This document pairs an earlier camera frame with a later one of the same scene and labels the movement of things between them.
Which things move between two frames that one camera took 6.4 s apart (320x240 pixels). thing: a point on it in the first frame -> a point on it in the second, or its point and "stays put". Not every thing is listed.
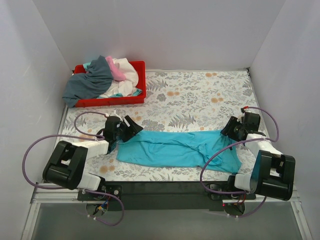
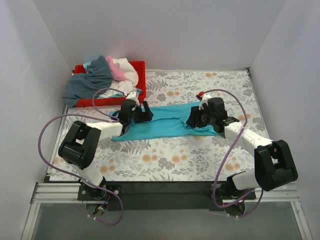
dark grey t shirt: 89,84 stays put
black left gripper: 127,129 -> 139,114
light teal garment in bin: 136,92 stays put
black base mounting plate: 163,196 stays put
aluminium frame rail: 48,192 stays put
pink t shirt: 118,75 stays put
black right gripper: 231,130 -> 198,118
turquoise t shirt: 190,148 -> 167,120
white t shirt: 124,87 stays put
